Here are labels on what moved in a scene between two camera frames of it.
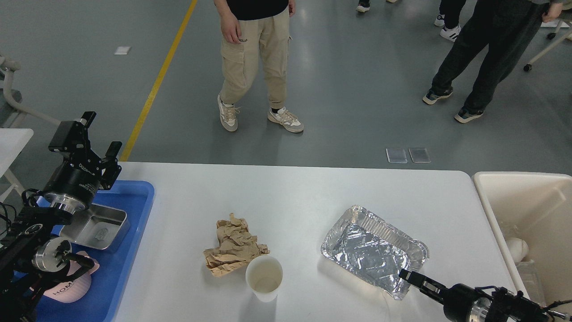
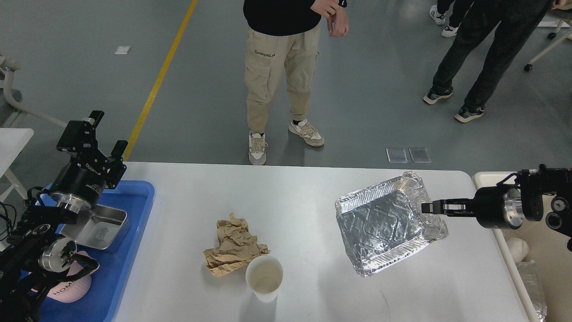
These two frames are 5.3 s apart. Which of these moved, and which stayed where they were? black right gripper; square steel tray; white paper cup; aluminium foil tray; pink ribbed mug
Moved: black right gripper; aluminium foil tray
Stayed: pink ribbed mug; square steel tray; white paper cup
